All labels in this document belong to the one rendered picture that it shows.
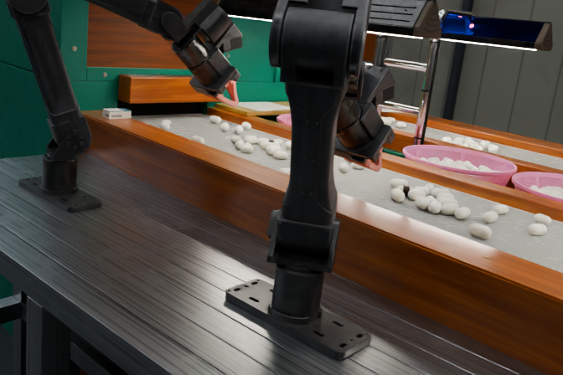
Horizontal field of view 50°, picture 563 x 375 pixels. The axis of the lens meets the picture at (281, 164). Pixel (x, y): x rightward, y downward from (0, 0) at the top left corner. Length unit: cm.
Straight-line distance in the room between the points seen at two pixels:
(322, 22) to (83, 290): 48
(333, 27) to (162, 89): 110
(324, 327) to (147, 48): 111
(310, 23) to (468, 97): 300
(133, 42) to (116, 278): 91
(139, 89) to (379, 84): 81
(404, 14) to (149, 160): 61
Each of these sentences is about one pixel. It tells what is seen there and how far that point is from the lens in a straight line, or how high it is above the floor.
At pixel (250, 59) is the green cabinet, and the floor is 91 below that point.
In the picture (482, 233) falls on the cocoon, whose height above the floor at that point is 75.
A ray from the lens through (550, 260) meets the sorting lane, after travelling 99.
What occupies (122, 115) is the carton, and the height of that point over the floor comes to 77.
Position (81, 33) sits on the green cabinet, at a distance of 159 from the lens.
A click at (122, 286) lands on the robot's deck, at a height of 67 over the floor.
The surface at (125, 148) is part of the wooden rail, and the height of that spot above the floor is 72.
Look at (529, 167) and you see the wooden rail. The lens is 158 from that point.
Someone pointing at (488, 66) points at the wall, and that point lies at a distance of 353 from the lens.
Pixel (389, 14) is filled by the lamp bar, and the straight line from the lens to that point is 124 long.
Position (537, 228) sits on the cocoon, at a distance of 109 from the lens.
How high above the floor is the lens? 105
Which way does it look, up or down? 14 degrees down
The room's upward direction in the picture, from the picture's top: 6 degrees clockwise
